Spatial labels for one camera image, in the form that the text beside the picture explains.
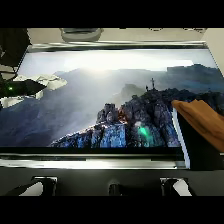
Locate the brown shirt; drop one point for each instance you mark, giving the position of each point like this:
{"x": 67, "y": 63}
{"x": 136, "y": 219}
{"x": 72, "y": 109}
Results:
{"x": 203, "y": 120}

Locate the silver frame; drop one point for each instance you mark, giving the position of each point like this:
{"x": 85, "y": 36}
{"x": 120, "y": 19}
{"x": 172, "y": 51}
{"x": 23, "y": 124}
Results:
{"x": 100, "y": 163}

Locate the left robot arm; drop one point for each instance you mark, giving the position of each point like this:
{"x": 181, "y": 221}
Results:
{"x": 23, "y": 87}

